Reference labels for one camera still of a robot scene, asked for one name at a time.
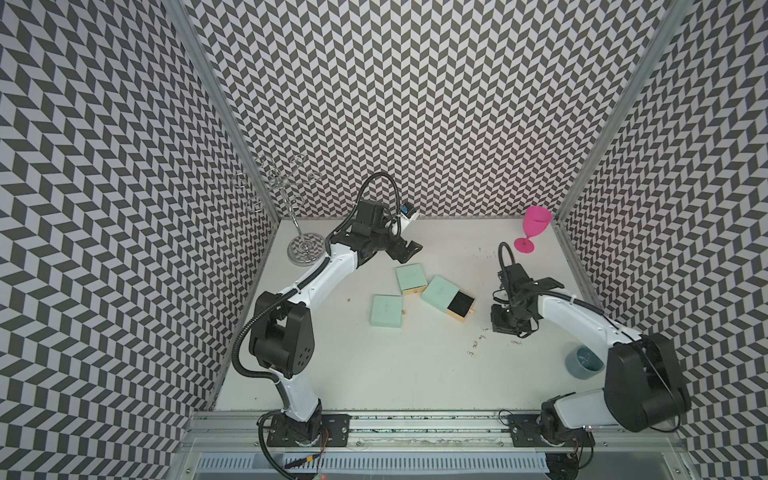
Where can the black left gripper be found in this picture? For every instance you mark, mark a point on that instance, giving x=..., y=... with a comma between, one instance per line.
x=402, y=254

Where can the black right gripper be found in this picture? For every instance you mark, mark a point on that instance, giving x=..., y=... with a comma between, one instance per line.
x=500, y=325

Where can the mint drawer-style jewelry box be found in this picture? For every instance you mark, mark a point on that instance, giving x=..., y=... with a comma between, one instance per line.
x=448, y=298

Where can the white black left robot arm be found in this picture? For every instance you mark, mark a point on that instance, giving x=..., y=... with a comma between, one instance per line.
x=281, y=336

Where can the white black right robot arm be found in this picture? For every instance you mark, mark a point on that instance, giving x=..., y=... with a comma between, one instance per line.
x=644, y=384

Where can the mint box back middle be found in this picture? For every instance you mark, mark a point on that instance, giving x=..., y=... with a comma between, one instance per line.
x=411, y=278

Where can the mint box front left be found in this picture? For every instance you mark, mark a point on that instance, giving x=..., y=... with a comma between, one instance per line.
x=386, y=311

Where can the small earring front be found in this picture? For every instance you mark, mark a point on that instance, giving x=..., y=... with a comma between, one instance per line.
x=475, y=348

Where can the grey-blue small bowl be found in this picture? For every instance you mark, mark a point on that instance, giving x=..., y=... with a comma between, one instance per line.
x=583, y=364

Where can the pink plastic wine glass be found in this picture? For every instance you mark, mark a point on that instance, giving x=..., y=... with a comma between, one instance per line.
x=535, y=222

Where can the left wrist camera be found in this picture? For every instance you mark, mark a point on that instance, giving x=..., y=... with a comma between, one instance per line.
x=408, y=212

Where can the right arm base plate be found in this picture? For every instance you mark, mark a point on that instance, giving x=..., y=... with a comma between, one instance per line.
x=532, y=430

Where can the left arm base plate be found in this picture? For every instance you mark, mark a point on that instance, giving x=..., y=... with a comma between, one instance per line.
x=307, y=429

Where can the aluminium right corner post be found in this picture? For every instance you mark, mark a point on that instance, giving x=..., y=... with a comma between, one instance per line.
x=672, y=20

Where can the aluminium corner post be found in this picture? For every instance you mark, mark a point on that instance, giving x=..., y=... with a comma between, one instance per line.
x=672, y=20
x=188, y=37

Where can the aluminium front rail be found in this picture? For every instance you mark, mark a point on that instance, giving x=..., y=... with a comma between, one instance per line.
x=427, y=445

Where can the aluminium left corner post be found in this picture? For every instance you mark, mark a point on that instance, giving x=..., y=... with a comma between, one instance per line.
x=188, y=37

